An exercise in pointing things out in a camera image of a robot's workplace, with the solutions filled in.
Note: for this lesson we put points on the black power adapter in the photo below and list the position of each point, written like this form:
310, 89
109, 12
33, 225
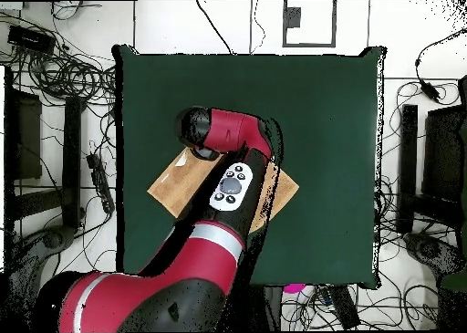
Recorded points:
429, 91

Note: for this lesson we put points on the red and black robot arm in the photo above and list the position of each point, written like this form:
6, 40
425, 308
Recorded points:
197, 263

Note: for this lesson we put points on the dark flat panel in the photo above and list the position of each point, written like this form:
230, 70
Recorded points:
443, 150
27, 136

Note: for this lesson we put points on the grey chair base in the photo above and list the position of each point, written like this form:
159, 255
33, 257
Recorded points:
430, 249
51, 240

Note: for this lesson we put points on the grey square frame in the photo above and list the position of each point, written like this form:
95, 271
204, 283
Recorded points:
284, 26

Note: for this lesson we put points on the orange terry towel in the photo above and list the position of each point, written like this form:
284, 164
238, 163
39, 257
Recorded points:
175, 190

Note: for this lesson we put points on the black flat box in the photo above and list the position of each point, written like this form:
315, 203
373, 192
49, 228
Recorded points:
31, 39

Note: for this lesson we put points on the pink and white object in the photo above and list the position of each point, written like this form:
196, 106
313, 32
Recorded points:
293, 288

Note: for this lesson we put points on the black upright bar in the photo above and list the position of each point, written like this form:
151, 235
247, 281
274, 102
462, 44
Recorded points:
72, 158
408, 165

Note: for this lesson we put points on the dark green table cloth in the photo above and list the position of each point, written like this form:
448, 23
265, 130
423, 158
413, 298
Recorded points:
321, 128

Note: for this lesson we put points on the long black power strip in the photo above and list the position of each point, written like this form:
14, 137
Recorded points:
100, 183

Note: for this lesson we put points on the black rectangular box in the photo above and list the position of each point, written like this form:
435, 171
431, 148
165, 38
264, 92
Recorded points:
344, 307

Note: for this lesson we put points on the black metal stand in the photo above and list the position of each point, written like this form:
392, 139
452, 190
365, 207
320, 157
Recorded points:
271, 307

